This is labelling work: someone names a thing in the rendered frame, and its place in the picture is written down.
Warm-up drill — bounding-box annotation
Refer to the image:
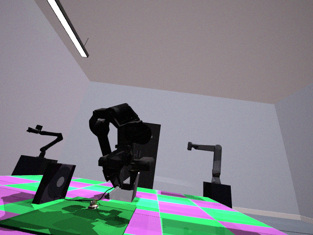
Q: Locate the green circuit board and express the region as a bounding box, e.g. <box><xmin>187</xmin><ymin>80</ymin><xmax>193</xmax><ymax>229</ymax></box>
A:
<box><xmin>0</xmin><ymin>196</ymin><xmax>137</xmax><ymax>235</ymax></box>

